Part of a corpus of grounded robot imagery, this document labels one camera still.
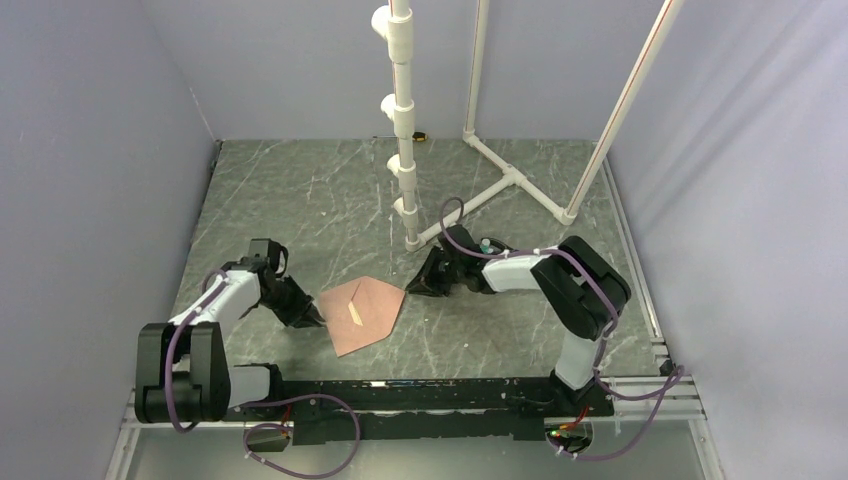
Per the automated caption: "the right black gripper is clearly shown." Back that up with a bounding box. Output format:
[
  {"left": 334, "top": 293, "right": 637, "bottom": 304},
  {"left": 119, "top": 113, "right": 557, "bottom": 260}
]
[{"left": 405, "top": 246, "right": 464, "bottom": 298}]

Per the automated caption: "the cream paper letter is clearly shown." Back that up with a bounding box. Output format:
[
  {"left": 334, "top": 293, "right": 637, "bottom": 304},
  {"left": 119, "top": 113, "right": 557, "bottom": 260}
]
[{"left": 348, "top": 301, "right": 363, "bottom": 326}]

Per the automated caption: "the pink brown envelope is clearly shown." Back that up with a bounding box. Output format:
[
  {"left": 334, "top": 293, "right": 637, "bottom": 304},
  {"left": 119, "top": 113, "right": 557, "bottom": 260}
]
[{"left": 318, "top": 276, "right": 406, "bottom": 357}]

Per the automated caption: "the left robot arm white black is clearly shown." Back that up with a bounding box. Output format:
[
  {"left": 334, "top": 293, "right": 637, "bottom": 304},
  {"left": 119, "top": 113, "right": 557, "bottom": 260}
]
[{"left": 134, "top": 238, "right": 326, "bottom": 432}]

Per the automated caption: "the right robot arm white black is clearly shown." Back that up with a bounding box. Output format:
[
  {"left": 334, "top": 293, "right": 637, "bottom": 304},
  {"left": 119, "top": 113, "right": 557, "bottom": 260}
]
[{"left": 405, "top": 225, "right": 632, "bottom": 415}]

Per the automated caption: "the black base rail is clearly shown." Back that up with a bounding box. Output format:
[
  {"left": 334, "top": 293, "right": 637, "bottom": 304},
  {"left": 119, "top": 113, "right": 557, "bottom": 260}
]
[{"left": 224, "top": 377, "right": 615, "bottom": 446}]

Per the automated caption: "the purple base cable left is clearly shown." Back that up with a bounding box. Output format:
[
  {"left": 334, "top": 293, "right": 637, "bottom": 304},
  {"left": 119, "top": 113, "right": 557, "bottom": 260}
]
[{"left": 242, "top": 393, "right": 361, "bottom": 480}]

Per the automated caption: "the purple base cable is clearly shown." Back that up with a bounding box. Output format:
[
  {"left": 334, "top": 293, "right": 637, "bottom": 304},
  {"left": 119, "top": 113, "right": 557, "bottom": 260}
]
[
  {"left": 242, "top": 393, "right": 361, "bottom": 480},
  {"left": 544, "top": 364, "right": 686, "bottom": 464}
]

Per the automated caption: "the white PVC pipe frame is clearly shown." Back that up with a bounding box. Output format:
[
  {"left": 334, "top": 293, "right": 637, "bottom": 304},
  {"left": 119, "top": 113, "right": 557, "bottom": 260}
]
[{"left": 371, "top": 0, "right": 684, "bottom": 252}]

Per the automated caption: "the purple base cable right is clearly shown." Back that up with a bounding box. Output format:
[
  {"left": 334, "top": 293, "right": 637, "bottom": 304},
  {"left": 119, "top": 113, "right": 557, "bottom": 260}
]
[{"left": 544, "top": 364, "right": 686, "bottom": 464}]

